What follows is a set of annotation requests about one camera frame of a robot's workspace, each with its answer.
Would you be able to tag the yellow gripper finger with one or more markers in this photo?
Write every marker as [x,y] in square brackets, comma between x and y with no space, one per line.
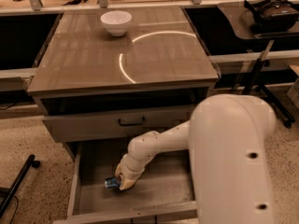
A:
[118,173]
[126,183]

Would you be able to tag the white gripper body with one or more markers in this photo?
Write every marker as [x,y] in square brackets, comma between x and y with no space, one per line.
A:
[127,169]

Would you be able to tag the blue silver redbull can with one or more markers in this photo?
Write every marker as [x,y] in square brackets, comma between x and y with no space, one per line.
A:
[112,182]

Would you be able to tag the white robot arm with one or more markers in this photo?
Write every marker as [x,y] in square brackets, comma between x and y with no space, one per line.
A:
[225,138]

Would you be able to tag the open grey middle drawer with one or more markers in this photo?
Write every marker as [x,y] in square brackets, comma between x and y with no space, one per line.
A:
[162,195]

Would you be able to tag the grey drawer cabinet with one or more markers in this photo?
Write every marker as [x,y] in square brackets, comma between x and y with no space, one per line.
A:
[158,62]

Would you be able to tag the black stand leg with wheel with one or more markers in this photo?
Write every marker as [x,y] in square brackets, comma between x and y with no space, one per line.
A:
[6,194]

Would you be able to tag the white ceramic bowl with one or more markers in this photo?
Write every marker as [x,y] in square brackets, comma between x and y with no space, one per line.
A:
[116,22]

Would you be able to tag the black rolling side table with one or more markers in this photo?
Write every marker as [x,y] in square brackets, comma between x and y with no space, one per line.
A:
[244,27]

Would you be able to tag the black VR headset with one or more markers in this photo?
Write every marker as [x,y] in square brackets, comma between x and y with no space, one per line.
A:
[273,15]

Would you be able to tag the black drawer handle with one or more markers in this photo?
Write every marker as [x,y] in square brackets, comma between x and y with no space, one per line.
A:
[130,123]

